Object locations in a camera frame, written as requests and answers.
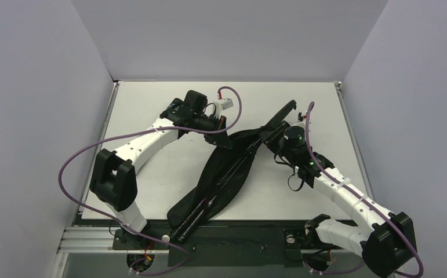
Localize black racket bag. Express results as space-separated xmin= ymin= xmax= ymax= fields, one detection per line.
xmin=167 ymin=100 xmax=297 ymax=231

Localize purple cable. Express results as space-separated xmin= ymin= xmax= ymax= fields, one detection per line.
xmin=58 ymin=86 xmax=243 ymax=276
xmin=304 ymin=101 xmax=424 ymax=278

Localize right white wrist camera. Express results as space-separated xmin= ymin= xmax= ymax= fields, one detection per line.
xmin=296 ymin=112 xmax=311 ymax=129

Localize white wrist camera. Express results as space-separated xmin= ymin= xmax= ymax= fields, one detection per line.
xmin=296 ymin=112 xmax=311 ymax=129
xmin=212 ymin=98 xmax=234 ymax=118

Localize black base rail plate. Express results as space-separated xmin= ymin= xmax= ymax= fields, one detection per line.
xmin=111 ymin=219 xmax=343 ymax=269

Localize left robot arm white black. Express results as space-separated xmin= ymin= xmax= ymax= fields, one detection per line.
xmin=89 ymin=90 xmax=234 ymax=249

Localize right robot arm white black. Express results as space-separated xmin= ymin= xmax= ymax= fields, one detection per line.
xmin=259 ymin=121 xmax=417 ymax=277

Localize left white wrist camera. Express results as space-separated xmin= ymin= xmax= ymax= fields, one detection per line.
xmin=212 ymin=98 xmax=234 ymax=118

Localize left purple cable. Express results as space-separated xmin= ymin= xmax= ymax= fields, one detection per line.
xmin=58 ymin=86 xmax=243 ymax=276

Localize black shuttlecock tube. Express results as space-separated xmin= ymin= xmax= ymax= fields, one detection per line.
xmin=159 ymin=98 xmax=183 ymax=122

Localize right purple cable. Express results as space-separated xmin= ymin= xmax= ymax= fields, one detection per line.
xmin=304 ymin=101 xmax=424 ymax=278

